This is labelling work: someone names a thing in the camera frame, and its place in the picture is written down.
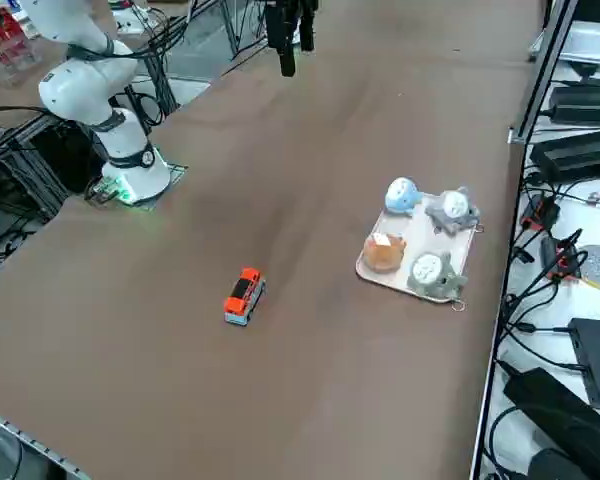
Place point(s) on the black power adapter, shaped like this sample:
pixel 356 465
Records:
pixel 587 105
pixel 575 152

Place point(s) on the orange-and-blue toy bus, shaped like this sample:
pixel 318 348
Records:
pixel 244 297

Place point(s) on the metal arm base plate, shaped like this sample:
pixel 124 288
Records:
pixel 172 175

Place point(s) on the grey plush toy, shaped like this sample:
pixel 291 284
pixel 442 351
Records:
pixel 454 207
pixel 430 272

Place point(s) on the blue plush toy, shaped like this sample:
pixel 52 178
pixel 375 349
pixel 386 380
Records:
pixel 402 196

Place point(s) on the orange-and-black clamp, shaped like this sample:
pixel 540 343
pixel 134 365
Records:
pixel 542 210
pixel 560 260

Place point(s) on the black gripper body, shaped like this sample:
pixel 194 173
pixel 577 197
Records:
pixel 285 7

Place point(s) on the long black bar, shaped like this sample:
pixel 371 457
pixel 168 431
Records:
pixel 555 407

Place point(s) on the black metal stand frame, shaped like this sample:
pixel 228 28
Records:
pixel 35 165

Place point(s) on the black flat box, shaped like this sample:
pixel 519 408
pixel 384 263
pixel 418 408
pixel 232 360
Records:
pixel 597 357

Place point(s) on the aluminium table rail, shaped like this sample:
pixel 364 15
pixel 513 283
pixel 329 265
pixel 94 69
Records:
pixel 30 442

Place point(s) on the grey-white equipment case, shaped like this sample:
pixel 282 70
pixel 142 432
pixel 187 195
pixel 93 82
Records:
pixel 590 42

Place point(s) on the beige plastic tray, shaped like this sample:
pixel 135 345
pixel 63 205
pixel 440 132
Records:
pixel 420 235

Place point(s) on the orange plush toy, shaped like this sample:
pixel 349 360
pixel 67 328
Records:
pixel 384 252

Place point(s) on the black tripod legs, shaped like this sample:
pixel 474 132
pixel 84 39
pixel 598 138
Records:
pixel 237 30

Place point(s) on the aluminium frame post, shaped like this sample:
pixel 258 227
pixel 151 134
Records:
pixel 542 75

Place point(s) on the clear box with red parts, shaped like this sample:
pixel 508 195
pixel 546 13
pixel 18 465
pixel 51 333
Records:
pixel 5 47

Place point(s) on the white power strip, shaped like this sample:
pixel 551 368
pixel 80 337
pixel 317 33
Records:
pixel 135 22

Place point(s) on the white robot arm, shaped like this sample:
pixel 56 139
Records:
pixel 80 85

